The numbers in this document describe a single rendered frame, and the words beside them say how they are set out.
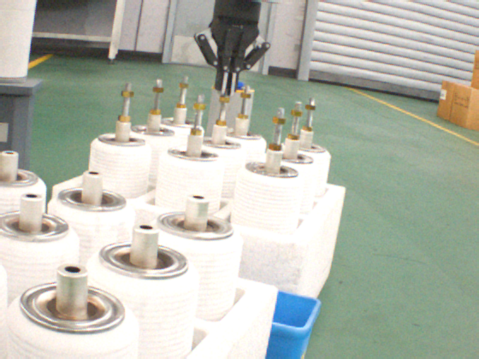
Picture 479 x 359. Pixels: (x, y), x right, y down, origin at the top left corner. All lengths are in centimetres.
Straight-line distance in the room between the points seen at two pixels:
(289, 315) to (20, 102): 64
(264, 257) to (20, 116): 57
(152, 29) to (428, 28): 277
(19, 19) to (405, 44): 567
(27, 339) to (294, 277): 54
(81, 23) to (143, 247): 571
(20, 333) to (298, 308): 52
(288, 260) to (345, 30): 559
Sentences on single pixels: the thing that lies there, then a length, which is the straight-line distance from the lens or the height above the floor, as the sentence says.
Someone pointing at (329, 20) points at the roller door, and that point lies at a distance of 637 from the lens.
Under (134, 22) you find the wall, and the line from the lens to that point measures 618.
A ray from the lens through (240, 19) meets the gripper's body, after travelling 103.
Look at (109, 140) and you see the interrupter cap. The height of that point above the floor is 25.
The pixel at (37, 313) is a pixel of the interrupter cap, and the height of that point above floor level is 25.
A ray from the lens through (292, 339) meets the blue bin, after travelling 78.
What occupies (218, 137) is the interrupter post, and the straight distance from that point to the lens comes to 107.
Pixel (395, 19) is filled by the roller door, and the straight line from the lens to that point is 660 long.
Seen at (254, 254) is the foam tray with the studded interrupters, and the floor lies 15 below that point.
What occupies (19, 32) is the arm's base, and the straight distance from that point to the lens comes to 124.
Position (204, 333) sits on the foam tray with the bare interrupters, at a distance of 61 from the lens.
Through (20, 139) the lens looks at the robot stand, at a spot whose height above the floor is 20.
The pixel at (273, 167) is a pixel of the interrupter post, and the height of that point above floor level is 26.
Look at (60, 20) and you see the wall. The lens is 623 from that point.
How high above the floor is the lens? 45
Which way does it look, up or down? 13 degrees down
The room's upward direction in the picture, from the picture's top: 8 degrees clockwise
